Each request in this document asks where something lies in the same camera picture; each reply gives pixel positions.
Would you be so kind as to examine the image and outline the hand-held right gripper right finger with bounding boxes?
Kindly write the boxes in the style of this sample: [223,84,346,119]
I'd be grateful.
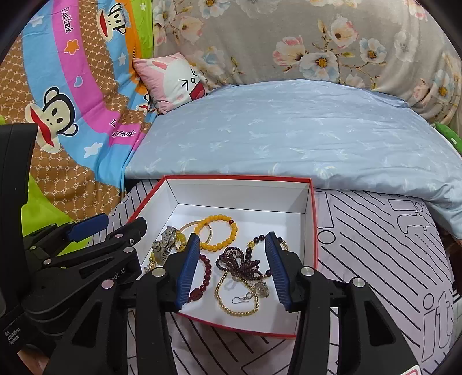
[264,231,416,375]

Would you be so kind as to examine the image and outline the light blue pillow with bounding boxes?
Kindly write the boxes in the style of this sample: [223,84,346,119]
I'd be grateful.
[124,80,462,239]

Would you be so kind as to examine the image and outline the colourful cartoon monkey blanket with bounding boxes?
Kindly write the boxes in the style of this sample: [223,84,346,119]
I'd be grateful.
[0,0,159,221]

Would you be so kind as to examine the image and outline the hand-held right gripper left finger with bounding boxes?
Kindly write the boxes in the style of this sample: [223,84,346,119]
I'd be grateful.
[45,232,202,375]

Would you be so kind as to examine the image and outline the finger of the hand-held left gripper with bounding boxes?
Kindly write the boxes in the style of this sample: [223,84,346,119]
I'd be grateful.
[22,213,109,260]
[27,218,148,307]

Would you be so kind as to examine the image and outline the gold bead necklace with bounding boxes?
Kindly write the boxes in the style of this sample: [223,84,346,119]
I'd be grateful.
[215,270,261,318]

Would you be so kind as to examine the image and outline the purple bead necklace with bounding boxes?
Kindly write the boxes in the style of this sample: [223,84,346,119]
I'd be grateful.
[216,245,265,282]

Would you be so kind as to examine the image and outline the thin gold bangle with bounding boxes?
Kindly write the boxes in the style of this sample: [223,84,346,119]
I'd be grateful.
[179,219,213,250]

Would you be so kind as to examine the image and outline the red cardboard box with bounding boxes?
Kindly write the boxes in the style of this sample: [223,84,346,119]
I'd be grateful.
[126,175,319,340]

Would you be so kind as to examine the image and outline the green plush toy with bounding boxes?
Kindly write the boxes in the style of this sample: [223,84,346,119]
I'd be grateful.
[435,122,462,152]

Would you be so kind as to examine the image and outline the dark bead bracelet gold accents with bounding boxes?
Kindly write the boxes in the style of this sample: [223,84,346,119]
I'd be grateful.
[246,234,289,278]

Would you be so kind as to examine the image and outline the dark red bead bracelet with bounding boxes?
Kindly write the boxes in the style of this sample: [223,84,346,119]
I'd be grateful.
[189,253,212,304]

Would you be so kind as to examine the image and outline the pink bunny pillow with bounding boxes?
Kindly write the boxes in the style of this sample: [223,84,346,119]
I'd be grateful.
[132,53,210,115]

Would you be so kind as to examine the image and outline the silver wrist watch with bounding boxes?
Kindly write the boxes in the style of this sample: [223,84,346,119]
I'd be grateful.
[150,226,177,264]

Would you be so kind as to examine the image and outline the grey floral sheet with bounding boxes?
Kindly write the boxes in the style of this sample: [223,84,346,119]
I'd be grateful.
[152,0,462,127]

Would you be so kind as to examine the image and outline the yellow bead bracelet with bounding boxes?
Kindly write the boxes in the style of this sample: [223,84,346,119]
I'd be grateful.
[194,214,239,252]

